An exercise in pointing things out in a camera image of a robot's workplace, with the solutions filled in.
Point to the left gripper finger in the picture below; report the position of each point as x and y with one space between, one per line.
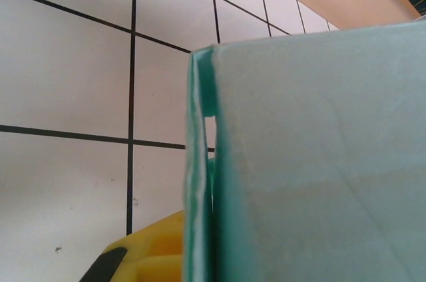
149 248

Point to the light blue paper box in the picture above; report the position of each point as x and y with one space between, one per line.
316 162

